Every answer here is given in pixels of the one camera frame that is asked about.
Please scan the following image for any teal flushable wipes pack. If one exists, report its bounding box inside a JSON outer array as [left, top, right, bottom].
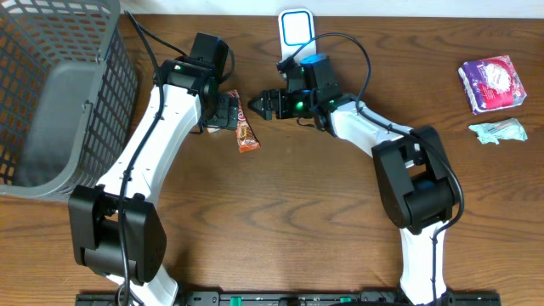
[[468, 118, 528, 145]]

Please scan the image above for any purple sanitary pad pack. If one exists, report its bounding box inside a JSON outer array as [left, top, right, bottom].
[[457, 55, 527, 115]]

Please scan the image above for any chocolate bar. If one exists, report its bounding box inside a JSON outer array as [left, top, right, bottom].
[[227, 90, 261, 153]]

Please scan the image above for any white barcode scanner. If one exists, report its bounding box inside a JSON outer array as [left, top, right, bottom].
[[278, 8, 315, 60]]

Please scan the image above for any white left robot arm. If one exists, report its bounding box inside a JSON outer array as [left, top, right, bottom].
[[68, 60, 239, 305]]

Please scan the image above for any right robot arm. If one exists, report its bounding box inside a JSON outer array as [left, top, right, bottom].
[[248, 89, 464, 305]]

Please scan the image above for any grey plastic shopping basket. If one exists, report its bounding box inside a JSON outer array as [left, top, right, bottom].
[[1, 0, 138, 201]]

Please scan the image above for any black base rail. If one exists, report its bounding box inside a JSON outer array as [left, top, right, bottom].
[[76, 289, 502, 306]]

